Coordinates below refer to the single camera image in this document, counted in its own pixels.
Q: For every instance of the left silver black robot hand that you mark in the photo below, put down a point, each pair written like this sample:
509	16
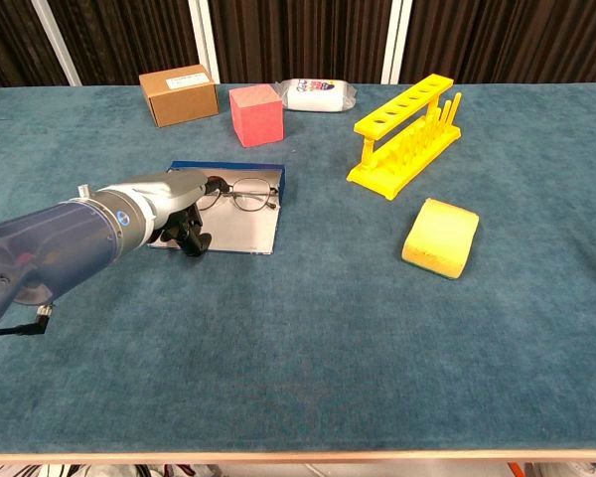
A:
174	191

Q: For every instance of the thin wire-frame eyeglasses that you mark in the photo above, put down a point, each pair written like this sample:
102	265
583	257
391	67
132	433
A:
253	199

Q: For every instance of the grey box with blue edge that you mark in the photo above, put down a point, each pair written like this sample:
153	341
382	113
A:
243	231

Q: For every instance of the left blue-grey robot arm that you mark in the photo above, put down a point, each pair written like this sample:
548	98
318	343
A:
64	243

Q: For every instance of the brown cardboard box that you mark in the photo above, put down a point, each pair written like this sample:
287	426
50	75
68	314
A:
179	94

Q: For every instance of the pink foam cube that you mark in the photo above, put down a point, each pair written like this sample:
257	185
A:
258	116

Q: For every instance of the dark brown pleated curtain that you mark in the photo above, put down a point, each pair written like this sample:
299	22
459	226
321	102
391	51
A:
129	35
10	40
298	35
501	35

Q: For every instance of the white packet in plastic bag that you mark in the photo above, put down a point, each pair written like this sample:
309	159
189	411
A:
313	97

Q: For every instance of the teal felt table cloth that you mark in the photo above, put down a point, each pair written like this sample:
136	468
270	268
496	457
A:
328	323

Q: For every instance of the yellow test tube rack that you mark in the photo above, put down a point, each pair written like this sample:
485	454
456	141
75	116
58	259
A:
392	171

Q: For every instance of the yellow sponge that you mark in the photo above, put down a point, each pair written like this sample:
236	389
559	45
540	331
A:
439	238

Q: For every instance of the white partition frame post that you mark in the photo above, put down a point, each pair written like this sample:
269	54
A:
396	40
204	40
55	40

